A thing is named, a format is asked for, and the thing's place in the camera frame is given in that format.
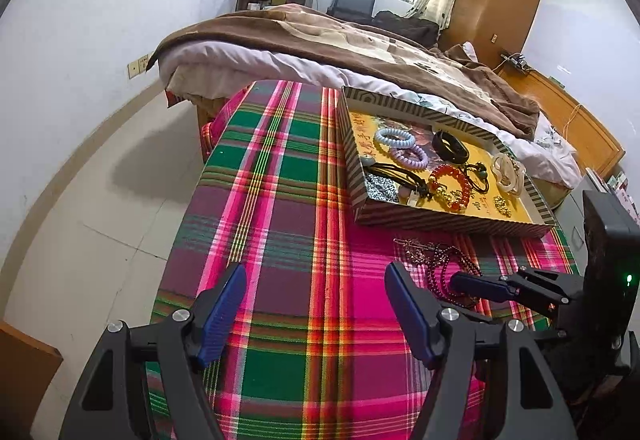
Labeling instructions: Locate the black cord necklace grey pendant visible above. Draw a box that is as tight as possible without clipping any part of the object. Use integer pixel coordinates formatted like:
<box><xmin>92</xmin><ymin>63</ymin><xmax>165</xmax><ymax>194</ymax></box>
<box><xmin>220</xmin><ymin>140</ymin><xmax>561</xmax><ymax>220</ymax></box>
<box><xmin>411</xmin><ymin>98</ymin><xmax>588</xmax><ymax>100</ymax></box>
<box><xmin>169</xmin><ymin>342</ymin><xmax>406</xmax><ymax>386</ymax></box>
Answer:
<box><xmin>362</xmin><ymin>157</ymin><xmax>434</xmax><ymax>208</ymax></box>

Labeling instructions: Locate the silver chain necklace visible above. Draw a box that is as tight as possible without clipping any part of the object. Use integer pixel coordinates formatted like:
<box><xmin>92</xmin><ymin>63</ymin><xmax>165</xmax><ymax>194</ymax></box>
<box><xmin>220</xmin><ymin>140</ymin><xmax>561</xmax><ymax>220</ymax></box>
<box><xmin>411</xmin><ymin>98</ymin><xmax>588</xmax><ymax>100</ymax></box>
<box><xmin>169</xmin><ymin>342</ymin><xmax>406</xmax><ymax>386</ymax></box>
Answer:
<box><xmin>393</xmin><ymin>237</ymin><xmax>441</xmax><ymax>264</ymax></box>

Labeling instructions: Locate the red bead bracelet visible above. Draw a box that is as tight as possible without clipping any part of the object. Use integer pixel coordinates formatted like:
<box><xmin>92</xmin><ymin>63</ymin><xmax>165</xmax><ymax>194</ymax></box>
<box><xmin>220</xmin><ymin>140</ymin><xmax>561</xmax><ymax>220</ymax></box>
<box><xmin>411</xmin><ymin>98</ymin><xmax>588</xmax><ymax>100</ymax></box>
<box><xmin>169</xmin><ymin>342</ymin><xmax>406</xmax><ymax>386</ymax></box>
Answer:
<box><xmin>427</xmin><ymin>163</ymin><xmax>474</xmax><ymax>212</ymax></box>

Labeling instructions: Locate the dark red bead necklace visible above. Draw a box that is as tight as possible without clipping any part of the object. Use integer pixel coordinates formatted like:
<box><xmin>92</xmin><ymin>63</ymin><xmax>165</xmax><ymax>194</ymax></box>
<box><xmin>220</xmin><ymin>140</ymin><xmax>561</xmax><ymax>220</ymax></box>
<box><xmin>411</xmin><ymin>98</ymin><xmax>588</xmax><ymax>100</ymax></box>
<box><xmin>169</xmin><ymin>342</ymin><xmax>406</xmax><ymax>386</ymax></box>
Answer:
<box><xmin>394</xmin><ymin>243</ymin><xmax>484</xmax><ymax>309</ymax></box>

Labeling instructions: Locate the beige wall outlet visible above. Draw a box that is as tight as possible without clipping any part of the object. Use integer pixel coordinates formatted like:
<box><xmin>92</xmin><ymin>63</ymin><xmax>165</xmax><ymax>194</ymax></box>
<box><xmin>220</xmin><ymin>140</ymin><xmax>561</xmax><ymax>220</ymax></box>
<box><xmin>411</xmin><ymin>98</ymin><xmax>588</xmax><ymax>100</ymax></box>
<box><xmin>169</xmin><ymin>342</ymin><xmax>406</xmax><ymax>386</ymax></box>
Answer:
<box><xmin>127</xmin><ymin>54</ymin><xmax>151</xmax><ymax>80</ymax></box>

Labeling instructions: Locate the plaid tablecloth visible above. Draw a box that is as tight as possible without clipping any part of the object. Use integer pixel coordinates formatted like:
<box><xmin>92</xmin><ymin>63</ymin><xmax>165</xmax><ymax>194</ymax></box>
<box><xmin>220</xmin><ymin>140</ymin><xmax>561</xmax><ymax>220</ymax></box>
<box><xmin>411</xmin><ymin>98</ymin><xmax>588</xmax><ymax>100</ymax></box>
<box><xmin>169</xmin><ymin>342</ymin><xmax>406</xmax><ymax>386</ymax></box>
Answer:
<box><xmin>145</xmin><ymin>79</ymin><xmax>576</xmax><ymax>440</ymax></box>

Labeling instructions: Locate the floral box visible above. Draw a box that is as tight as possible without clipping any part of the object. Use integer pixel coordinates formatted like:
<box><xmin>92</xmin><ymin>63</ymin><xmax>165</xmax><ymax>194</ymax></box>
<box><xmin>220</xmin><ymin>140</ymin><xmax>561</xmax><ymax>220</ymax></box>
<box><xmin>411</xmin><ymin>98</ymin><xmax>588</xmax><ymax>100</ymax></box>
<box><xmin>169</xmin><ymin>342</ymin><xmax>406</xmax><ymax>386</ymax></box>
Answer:
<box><xmin>607</xmin><ymin>169</ymin><xmax>640</xmax><ymax>221</ymax></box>

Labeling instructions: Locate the dark bag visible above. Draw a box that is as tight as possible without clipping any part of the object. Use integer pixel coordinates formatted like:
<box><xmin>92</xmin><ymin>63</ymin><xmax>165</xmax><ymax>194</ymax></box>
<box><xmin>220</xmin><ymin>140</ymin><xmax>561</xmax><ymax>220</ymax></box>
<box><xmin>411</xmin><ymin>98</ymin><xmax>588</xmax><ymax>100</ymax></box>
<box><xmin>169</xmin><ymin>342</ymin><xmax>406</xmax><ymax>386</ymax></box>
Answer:
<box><xmin>372</xmin><ymin>10</ymin><xmax>441</xmax><ymax>44</ymax></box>

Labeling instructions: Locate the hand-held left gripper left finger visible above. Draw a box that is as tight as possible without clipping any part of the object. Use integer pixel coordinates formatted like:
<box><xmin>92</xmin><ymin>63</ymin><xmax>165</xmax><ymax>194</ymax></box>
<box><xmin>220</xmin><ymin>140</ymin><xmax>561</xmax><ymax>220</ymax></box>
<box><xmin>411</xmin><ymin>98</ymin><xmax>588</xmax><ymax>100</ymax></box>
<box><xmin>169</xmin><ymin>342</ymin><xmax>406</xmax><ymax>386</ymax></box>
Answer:
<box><xmin>59</xmin><ymin>263</ymin><xmax>249</xmax><ymax>440</ymax></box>

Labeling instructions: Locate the blue spiral hair tie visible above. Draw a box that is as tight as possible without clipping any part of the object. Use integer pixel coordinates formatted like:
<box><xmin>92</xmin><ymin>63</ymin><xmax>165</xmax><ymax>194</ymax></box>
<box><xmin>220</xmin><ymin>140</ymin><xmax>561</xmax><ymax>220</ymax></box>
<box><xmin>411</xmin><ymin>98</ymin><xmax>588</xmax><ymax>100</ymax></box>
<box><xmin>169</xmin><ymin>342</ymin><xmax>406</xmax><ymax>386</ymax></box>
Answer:
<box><xmin>374</xmin><ymin>125</ymin><xmax>416</xmax><ymax>151</ymax></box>

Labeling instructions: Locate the wooden board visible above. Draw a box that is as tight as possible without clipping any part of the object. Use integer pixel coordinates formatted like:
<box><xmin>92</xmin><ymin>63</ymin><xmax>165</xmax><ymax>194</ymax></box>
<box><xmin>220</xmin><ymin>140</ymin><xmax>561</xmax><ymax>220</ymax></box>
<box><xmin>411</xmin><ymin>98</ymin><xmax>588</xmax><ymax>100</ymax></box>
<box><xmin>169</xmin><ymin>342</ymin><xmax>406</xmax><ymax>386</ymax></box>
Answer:
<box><xmin>0</xmin><ymin>319</ymin><xmax>64</xmax><ymax>440</ymax></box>

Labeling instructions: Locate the floral pillow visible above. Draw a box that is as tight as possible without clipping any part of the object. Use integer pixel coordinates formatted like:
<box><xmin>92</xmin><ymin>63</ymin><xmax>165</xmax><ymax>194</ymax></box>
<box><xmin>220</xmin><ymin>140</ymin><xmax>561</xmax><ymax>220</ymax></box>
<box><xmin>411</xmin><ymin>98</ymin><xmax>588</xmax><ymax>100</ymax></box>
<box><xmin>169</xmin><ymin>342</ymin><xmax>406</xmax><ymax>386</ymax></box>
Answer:
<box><xmin>532</xmin><ymin>119</ymin><xmax>576</xmax><ymax>156</ymax></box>

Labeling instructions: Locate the dark cord bracelet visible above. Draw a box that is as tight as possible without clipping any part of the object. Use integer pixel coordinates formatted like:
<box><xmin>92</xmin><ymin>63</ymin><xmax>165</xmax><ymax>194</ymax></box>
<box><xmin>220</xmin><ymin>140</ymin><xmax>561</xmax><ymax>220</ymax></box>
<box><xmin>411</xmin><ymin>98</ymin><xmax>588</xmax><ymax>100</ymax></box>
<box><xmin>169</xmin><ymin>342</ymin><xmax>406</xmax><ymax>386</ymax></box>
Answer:
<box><xmin>462</xmin><ymin>161</ymin><xmax>491</xmax><ymax>194</ymax></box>

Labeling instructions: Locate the purple spiral hair tie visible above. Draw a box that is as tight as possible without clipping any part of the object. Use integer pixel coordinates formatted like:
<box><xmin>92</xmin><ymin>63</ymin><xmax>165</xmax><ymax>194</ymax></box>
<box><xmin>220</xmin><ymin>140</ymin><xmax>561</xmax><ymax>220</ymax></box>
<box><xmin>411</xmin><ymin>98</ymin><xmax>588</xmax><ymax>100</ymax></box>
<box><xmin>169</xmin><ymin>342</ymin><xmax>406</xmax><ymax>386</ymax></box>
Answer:
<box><xmin>388</xmin><ymin>143</ymin><xmax>430</xmax><ymax>170</ymax></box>

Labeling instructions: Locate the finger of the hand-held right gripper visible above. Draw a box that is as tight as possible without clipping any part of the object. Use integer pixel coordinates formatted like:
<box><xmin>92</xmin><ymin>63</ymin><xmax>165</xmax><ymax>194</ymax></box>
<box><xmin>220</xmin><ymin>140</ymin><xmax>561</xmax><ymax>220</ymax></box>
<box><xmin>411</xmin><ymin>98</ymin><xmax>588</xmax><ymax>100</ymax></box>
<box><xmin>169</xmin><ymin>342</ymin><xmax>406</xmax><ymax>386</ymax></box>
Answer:
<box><xmin>500</xmin><ymin>265</ymin><xmax>587</xmax><ymax>302</ymax></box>
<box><xmin>447</xmin><ymin>271</ymin><xmax>557</xmax><ymax>319</ymax></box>

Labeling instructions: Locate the gold chain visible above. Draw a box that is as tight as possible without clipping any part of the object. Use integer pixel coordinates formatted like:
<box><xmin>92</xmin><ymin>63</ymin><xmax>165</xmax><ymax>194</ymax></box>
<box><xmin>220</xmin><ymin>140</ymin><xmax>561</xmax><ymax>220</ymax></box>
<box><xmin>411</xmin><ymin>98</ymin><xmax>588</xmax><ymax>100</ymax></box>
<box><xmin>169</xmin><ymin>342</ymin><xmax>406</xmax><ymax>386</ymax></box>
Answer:
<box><xmin>492</xmin><ymin>195</ymin><xmax>516</xmax><ymax>219</ymax></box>

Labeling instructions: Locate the black television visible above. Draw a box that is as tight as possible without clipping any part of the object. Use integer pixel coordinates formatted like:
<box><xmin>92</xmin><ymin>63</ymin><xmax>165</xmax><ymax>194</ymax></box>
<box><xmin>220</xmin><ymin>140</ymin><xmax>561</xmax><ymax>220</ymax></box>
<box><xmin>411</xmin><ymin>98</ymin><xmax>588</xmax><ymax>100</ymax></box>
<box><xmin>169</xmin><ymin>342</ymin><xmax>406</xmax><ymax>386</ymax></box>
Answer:
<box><xmin>332</xmin><ymin>0</ymin><xmax>377</xmax><ymax>20</ymax></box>

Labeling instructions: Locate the black leather wristband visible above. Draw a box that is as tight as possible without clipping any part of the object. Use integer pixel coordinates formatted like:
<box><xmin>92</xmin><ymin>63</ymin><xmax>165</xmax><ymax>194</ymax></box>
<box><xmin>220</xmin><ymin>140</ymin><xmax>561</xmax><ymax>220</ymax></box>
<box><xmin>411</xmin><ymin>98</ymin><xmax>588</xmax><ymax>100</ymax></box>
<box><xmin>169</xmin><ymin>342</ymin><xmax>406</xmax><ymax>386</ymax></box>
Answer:
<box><xmin>432</xmin><ymin>129</ymin><xmax>471</xmax><ymax>161</ymax></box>

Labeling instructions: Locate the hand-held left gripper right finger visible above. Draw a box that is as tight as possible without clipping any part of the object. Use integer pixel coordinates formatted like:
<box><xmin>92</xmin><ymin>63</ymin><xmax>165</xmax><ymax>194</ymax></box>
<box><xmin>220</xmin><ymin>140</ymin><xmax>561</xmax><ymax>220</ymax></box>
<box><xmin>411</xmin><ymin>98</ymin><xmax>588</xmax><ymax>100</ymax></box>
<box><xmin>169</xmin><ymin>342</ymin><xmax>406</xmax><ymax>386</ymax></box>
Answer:
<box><xmin>384</xmin><ymin>261</ymin><xmax>586</xmax><ymax>440</ymax></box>

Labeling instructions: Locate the power strip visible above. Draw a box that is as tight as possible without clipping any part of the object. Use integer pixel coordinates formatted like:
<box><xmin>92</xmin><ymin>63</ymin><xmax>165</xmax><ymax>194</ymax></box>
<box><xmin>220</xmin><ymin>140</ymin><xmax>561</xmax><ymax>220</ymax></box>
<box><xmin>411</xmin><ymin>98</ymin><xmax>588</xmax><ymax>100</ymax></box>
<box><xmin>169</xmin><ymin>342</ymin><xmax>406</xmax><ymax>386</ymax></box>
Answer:
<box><xmin>501</xmin><ymin>51</ymin><xmax>531</xmax><ymax>70</ymax></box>

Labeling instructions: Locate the grey drawer cabinet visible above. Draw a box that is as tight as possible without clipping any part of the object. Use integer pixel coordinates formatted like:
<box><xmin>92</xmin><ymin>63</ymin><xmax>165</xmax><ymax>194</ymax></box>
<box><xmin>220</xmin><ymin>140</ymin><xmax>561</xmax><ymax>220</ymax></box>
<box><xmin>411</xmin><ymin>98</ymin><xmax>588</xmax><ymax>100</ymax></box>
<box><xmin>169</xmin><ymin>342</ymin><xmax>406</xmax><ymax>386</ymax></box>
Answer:
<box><xmin>550</xmin><ymin>167</ymin><xmax>617</xmax><ymax>262</ymax></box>

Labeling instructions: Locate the clear hair claw clip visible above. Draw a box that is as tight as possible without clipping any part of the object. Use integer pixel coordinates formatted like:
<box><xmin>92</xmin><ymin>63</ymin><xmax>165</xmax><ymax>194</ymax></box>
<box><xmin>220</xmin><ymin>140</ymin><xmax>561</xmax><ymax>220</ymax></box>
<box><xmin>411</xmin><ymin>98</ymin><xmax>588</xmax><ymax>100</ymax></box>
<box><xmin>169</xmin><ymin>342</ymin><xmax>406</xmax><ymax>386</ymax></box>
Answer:
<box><xmin>490</xmin><ymin>152</ymin><xmax>526</xmax><ymax>195</ymax></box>

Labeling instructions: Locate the wooden headboard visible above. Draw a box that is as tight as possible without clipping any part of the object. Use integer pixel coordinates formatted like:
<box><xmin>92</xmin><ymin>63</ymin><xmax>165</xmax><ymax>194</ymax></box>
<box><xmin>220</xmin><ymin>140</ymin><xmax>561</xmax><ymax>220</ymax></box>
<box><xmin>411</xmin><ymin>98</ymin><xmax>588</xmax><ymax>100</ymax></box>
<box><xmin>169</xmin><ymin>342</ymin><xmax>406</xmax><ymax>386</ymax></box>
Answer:
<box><xmin>497</xmin><ymin>67</ymin><xmax>626</xmax><ymax>181</ymax></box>

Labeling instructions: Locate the striped cardboard box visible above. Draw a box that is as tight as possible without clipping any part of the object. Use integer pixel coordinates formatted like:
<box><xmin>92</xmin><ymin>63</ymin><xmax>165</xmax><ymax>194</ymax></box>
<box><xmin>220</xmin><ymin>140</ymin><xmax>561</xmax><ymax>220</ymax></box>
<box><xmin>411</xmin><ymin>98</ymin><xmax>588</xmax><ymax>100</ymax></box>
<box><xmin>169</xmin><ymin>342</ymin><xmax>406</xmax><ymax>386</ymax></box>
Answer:
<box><xmin>335</xmin><ymin>85</ymin><xmax>556</xmax><ymax>239</ymax></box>

